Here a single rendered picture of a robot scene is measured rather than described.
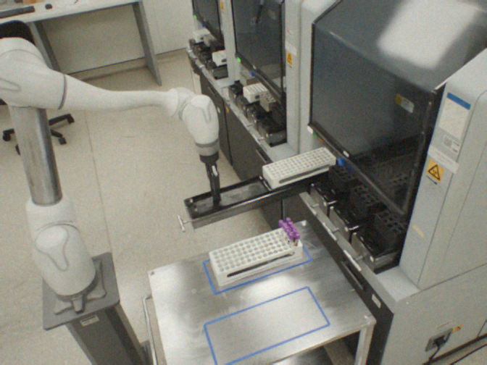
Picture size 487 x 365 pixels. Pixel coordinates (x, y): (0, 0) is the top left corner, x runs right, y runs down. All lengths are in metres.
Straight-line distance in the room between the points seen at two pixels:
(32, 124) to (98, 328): 0.79
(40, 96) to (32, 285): 1.74
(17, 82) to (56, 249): 0.54
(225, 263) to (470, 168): 0.75
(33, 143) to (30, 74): 0.31
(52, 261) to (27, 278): 1.38
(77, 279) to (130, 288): 1.00
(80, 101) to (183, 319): 0.70
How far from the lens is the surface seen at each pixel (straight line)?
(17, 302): 2.75
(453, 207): 1.23
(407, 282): 1.50
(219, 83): 2.69
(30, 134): 1.44
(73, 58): 4.99
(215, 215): 1.61
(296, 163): 1.71
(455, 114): 1.09
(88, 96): 1.25
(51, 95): 1.21
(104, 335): 1.77
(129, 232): 2.81
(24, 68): 1.22
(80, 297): 1.58
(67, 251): 1.46
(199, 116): 1.39
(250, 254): 1.34
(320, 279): 1.35
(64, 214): 1.60
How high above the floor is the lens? 1.90
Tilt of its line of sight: 40 degrees down
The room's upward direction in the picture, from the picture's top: 6 degrees counter-clockwise
